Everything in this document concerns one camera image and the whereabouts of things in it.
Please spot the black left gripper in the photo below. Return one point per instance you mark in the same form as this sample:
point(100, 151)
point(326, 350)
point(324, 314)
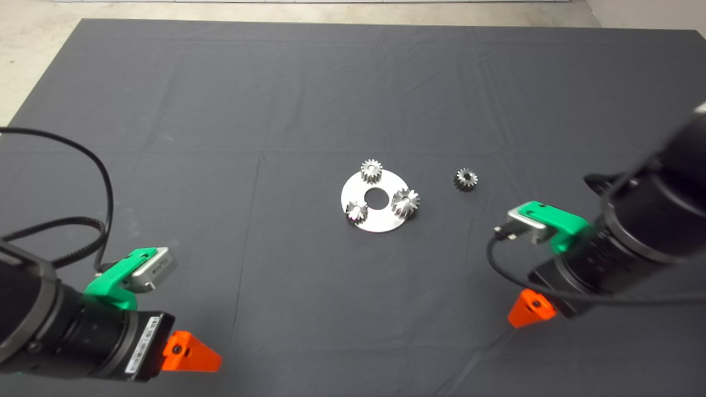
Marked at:
point(138, 347)

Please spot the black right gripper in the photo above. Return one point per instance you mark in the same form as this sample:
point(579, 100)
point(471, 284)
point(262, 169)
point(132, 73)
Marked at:
point(560, 278)

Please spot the small steel gear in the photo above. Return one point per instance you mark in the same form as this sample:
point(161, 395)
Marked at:
point(465, 180)
point(356, 212)
point(372, 171)

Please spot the large steel gear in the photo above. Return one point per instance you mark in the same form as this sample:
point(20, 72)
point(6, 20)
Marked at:
point(405, 203)

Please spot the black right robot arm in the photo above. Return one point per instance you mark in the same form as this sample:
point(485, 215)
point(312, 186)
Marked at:
point(662, 209)

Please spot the round metal plate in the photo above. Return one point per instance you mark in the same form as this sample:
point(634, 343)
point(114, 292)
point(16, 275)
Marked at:
point(380, 220)

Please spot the dark grey table cloth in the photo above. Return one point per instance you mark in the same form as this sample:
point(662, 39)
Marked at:
point(276, 110)

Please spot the right silver camera box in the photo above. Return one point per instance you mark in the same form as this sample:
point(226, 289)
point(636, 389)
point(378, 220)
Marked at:
point(529, 229)

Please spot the silver camera box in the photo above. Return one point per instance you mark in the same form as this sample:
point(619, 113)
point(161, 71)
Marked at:
point(157, 270)
point(529, 229)

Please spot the left silver camera box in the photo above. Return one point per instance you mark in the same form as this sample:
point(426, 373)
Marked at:
point(157, 270)

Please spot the right green camera mount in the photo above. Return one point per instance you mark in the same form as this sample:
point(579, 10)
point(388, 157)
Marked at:
point(557, 220)

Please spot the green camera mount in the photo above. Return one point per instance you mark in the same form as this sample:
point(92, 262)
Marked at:
point(110, 286)
point(557, 220)

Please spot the left green camera mount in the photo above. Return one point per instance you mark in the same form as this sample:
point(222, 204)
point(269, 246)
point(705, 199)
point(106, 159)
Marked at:
point(110, 286)

